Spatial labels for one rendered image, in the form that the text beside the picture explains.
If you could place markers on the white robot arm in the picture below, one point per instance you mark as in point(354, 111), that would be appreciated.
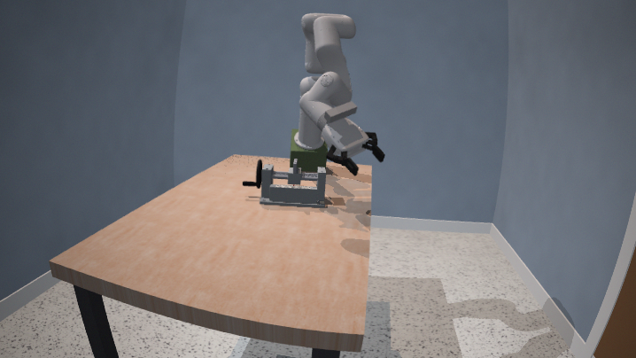
point(320, 93)

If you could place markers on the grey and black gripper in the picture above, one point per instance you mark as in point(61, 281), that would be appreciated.
point(348, 137)

